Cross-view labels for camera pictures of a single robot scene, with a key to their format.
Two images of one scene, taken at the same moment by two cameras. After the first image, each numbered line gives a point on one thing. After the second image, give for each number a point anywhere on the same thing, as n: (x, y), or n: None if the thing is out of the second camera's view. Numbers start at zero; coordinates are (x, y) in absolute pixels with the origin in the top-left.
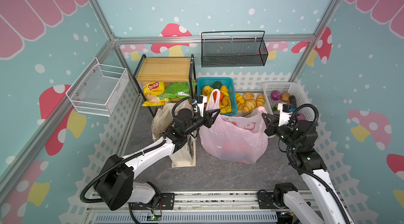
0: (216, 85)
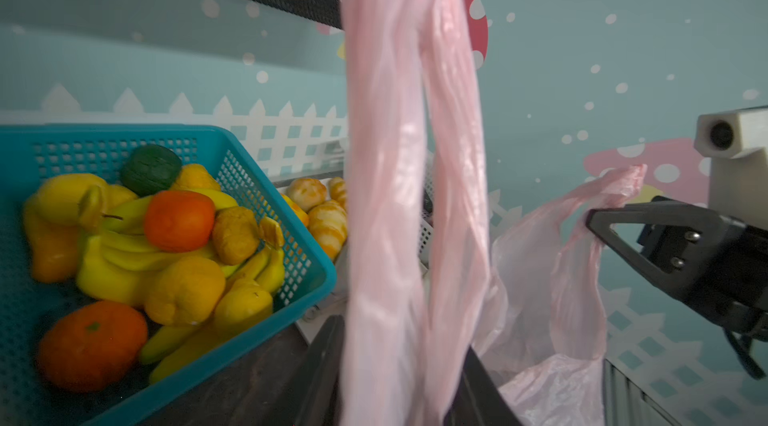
0: (149, 169)
